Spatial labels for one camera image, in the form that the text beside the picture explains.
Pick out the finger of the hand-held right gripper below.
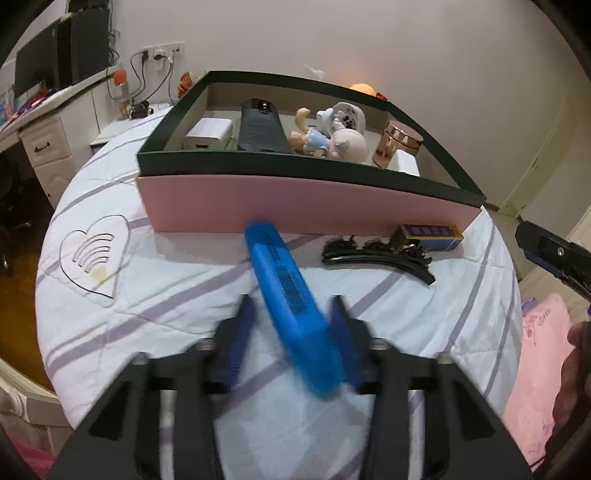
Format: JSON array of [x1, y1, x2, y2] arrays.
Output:
[[515, 220, 591, 298]]

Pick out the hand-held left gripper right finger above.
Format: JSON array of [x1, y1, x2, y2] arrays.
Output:
[[329, 294, 536, 480]]

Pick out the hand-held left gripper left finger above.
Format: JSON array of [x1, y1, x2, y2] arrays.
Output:
[[46, 293, 257, 480]]

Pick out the blue plastic tool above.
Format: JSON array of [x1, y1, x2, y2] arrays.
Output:
[[244, 220, 349, 398]]

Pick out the dark green pink cardboard box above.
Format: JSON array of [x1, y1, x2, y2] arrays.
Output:
[[137, 70, 486, 241]]

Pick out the white rounded block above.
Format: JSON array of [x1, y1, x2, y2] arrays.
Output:
[[389, 151, 420, 177]]

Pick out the pink round tin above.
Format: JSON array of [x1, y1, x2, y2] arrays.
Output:
[[372, 120, 424, 169]]

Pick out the white power adapter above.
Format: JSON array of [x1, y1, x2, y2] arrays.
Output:
[[182, 117, 234, 151]]

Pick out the black remote control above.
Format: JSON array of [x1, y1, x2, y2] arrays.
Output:
[[239, 98, 296, 155]]

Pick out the small doll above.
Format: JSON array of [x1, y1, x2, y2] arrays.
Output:
[[288, 107, 368, 162]]

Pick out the person's right hand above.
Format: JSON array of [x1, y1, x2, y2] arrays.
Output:
[[551, 320, 591, 428]]

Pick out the black hair clip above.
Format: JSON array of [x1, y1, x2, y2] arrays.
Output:
[[322, 237, 437, 286]]

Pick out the pink printed blanket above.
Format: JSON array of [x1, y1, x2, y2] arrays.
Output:
[[501, 293, 591, 467]]

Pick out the black hair clips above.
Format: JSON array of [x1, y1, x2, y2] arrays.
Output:
[[392, 239, 432, 267]]

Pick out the small blue gold box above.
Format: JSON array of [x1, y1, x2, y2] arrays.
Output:
[[398, 224, 464, 252]]

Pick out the bottle with orange cap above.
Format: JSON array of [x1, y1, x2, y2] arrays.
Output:
[[112, 69, 132, 121]]

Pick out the white desk with drawers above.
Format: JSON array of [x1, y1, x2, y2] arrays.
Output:
[[0, 65, 121, 208]]

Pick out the black computer tower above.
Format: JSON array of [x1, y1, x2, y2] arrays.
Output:
[[55, 7, 112, 88]]

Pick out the black monitor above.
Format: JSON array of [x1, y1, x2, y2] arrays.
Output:
[[14, 28, 58, 100]]

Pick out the white bed frame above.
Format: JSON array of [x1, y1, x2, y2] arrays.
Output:
[[0, 360, 70, 428]]

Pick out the black power cables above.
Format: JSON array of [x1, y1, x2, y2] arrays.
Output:
[[129, 48, 178, 104]]

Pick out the white wall outlet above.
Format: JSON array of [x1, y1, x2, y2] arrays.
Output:
[[139, 41, 186, 70]]

